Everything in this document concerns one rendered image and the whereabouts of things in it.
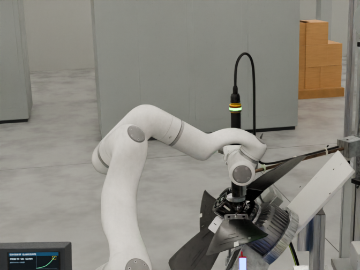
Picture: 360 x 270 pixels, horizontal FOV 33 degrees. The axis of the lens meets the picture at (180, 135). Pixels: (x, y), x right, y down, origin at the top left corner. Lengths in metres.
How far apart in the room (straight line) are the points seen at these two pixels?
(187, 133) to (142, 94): 5.83
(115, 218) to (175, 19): 6.12
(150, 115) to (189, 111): 6.02
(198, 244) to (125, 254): 0.91
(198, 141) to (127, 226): 0.42
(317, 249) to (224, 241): 0.51
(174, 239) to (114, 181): 3.35
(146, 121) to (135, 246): 0.42
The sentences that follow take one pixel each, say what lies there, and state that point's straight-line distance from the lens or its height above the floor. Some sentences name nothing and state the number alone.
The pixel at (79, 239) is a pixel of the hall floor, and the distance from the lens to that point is 5.14.
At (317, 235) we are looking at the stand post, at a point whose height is 1.06.
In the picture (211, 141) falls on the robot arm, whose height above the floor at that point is 1.57.
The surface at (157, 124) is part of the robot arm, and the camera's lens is 1.86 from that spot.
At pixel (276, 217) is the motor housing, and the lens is 2.42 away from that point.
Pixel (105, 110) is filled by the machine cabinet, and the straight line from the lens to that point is 7.72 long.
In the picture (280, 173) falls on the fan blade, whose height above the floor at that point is 1.34.
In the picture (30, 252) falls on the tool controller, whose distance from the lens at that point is 2.05.
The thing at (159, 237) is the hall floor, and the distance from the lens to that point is 5.07.
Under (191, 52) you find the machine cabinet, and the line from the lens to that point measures 7.74.
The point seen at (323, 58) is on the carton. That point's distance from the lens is 10.41.
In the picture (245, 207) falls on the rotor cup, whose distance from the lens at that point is 2.42.
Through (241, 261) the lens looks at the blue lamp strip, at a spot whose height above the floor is 1.18.
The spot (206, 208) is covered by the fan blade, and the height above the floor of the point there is 1.10.
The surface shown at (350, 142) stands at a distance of 2.65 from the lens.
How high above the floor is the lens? 2.10
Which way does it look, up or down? 15 degrees down
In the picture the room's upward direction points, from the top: 2 degrees counter-clockwise
